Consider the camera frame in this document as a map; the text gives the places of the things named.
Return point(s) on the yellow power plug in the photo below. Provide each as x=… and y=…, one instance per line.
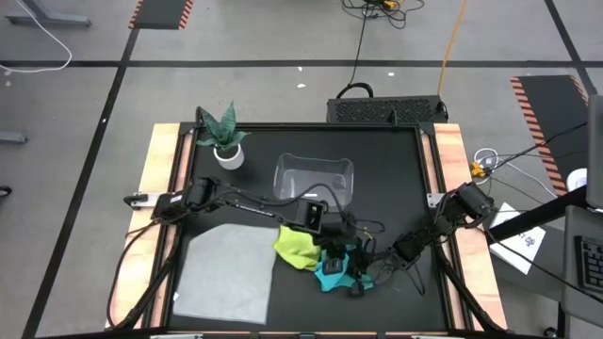
x=478, y=169

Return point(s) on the black keyboard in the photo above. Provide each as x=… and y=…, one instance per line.
x=591, y=263

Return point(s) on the snake plant in white pot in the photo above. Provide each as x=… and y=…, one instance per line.
x=228, y=150

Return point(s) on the black orange-striped floor mat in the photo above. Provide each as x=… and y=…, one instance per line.
x=160, y=13
x=551, y=117

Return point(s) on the computer monitor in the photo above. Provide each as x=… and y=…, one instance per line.
x=596, y=150

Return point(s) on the grey microfiber towel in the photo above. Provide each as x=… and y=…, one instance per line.
x=226, y=278

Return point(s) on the black monitor stand bar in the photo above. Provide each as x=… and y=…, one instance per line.
x=537, y=216

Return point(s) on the grey floor foot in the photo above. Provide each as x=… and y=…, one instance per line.
x=13, y=137

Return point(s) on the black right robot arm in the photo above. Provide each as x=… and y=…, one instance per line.
x=410, y=246

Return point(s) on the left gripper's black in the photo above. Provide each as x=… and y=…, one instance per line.
x=335, y=237

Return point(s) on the clear plastic bin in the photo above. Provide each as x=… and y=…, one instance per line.
x=294, y=172

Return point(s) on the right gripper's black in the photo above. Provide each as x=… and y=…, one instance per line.
x=362, y=259

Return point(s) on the white round cup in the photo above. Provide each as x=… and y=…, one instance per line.
x=577, y=180

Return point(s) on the white paper sheet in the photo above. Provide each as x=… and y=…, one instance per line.
x=523, y=245

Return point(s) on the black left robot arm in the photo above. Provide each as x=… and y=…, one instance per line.
x=254, y=207

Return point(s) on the grey desk foot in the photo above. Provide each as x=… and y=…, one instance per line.
x=47, y=20

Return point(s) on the blue microfiber towel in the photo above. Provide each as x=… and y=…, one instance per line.
x=330, y=282

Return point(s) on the yellow microfiber towel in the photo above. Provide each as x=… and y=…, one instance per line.
x=294, y=247

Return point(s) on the small black table-edge camera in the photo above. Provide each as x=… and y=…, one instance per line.
x=307, y=336

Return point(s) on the black aluminium table frame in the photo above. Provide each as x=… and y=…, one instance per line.
x=306, y=126

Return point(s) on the black computer case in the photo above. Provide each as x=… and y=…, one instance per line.
x=386, y=110

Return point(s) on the silver metal mounting bracket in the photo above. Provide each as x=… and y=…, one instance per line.
x=140, y=199
x=433, y=200

